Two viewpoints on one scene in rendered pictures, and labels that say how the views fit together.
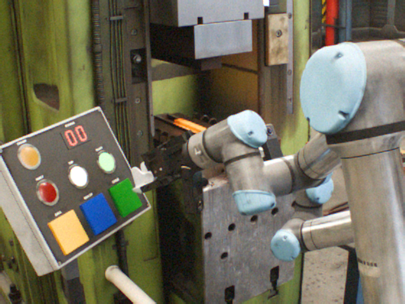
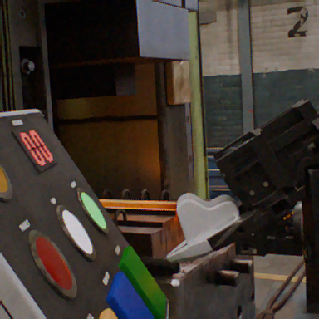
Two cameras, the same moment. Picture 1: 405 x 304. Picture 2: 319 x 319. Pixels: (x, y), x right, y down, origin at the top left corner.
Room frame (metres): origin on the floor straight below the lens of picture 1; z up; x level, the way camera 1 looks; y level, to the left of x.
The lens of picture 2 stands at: (0.64, 0.47, 1.21)
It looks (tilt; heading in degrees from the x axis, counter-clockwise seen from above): 7 degrees down; 332
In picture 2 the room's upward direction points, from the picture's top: 3 degrees counter-clockwise
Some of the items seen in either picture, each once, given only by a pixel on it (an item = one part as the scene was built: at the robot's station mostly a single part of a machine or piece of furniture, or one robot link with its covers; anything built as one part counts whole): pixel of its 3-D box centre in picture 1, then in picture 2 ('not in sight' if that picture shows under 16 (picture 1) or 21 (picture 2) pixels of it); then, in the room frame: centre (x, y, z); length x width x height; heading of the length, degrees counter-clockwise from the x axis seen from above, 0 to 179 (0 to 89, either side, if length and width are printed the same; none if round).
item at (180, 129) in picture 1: (187, 141); (80, 228); (1.74, 0.06, 0.96); 0.42 x 0.20 x 0.09; 35
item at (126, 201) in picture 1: (124, 197); (139, 285); (1.21, 0.20, 1.01); 0.07 x 0.05 x 0.07; 150
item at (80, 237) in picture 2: (78, 176); (76, 233); (1.14, 0.29, 1.09); 0.05 x 0.03 x 0.04; 125
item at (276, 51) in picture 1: (276, 39); (177, 66); (1.86, -0.24, 1.27); 0.09 x 0.02 x 0.17; 125
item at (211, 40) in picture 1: (183, 31); (67, 42); (1.74, 0.06, 1.32); 0.42 x 0.20 x 0.10; 35
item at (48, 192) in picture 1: (47, 192); (52, 263); (1.06, 0.34, 1.09); 0.05 x 0.03 x 0.04; 125
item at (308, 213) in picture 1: (306, 221); not in sight; (1.30, -0.25, 0.88); 0.11 x 0.08 x 0.11; 151
